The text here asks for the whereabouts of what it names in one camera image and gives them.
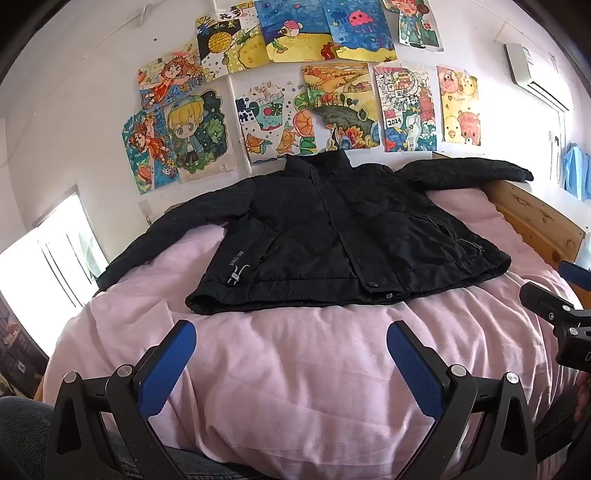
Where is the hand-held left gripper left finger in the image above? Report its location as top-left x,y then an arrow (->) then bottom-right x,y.
44,320 -> 199,480

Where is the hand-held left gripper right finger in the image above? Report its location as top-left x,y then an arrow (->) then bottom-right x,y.
386,320 -> 539,480

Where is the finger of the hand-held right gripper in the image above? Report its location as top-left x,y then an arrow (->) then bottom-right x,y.
558,260 -> 591,294
519,281 -> 586,325

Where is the black padded jacket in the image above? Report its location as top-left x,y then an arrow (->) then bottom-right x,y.
95,150 -> 535,317

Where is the person's right hand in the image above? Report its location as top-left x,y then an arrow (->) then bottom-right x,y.
574,370 -> 591,423

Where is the blue hanging cloth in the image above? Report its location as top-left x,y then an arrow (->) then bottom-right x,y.
561,142 -> 591,202

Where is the pink bed sheet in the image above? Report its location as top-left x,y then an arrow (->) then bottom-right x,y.
41,185 -> 588,472

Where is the dark printed panel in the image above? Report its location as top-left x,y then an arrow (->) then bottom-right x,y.
0,293 -> 50,401

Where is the bright window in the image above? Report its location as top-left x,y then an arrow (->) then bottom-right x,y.
0,184 -> 110,319

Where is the pink pigs drawing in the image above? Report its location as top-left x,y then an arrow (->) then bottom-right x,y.
436,65 -> 482,147

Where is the white air conditioner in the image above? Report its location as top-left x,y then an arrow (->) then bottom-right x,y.
503,42 -> 574,114

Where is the underwater girl drawing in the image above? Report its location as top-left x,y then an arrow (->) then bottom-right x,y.
121,110 -> 182,196

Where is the city buildings drawing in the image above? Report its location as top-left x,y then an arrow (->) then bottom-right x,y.
372,66 -> 438,154

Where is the blond child drawing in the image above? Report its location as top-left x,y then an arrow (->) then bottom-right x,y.
161,89 -> 232,184

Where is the field landscape drawing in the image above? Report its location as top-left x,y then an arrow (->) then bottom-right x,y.
301,64 -> 382,152

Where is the fruit drink drawing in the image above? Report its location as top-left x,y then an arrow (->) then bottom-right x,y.
235,80 -> 318,163

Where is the orange-haired girl drawing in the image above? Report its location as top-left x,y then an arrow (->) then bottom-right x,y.
137,39 -> 205,110

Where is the green-clothed figure drawing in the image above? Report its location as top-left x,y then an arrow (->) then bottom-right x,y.
381,0 -> 445,52

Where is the pink jellyfish drawing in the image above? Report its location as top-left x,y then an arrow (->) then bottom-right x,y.
320,0 -> 399,64

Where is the pineapple drawing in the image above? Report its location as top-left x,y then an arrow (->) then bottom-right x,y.
195,4 -> 271,78

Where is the fish on beach drawing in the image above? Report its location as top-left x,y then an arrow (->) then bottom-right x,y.
254,0 -> 341,64

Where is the wooden bed frame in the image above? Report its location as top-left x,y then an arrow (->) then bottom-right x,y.
431,151 -> 591,311

